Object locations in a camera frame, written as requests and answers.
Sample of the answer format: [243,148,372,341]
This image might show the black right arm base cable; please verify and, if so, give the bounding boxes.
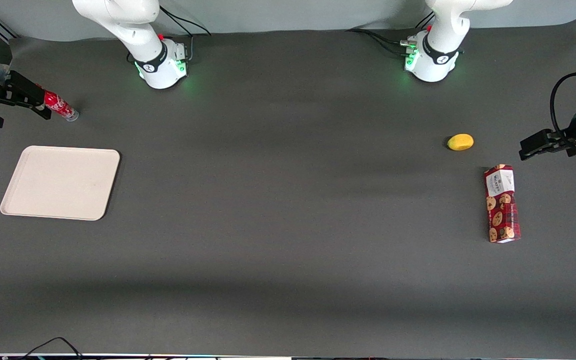
[158,6,213,63]

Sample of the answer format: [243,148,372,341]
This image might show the red cookie box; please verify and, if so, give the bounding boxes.
[483,164,522,244]

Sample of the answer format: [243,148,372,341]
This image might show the black left arm base cables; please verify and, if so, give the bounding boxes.
[345,11,436,57]

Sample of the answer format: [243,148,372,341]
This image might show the black cable at table edge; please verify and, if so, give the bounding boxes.
[18,336,85,360]

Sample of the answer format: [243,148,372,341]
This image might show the red coke bottle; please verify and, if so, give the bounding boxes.
[42,90,80,122]

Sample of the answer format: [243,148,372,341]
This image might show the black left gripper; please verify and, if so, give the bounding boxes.
[519,100,576,161]

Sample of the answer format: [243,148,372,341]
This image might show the beige plastic tray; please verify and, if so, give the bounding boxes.
[0,145,121,221]

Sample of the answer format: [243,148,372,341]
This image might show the yellow lemon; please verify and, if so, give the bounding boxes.
[447,133,475,152]

